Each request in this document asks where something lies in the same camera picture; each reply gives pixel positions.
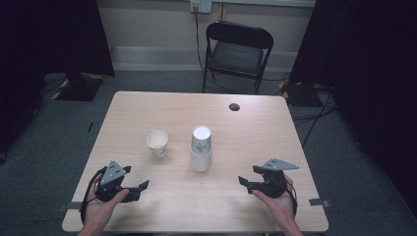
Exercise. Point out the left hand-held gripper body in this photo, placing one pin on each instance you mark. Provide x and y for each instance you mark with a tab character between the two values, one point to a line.
111	178

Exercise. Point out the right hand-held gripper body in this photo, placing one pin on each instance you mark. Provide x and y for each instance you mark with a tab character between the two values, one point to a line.
273	182

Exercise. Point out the single white paper cup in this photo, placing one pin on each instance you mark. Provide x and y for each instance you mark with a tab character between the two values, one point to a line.
157	142

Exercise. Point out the stack of white paper cups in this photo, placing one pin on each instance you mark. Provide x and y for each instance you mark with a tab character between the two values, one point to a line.
201	149

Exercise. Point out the person's right hand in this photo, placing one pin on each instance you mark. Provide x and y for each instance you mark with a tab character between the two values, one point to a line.
278	206

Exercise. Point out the person's left hand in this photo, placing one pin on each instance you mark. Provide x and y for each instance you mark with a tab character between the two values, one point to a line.
100	209

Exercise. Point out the grey tape strip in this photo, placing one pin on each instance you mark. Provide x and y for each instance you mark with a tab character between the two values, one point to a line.
70	206
319	202

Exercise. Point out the black pen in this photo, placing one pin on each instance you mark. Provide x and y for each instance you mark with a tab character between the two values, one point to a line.
90	127

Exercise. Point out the black table grommet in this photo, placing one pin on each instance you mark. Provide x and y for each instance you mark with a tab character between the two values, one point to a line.
234	106

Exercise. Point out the black stand base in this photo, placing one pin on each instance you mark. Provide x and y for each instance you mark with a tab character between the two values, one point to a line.
78	87
301	95

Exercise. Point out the black folding chair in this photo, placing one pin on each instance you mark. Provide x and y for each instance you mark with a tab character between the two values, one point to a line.
237	55

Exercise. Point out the dark curtain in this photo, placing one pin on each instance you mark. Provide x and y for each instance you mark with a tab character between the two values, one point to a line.
49	36
367	65

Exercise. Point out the white wall outlet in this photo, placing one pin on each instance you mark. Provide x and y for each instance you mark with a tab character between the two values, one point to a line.
201	6

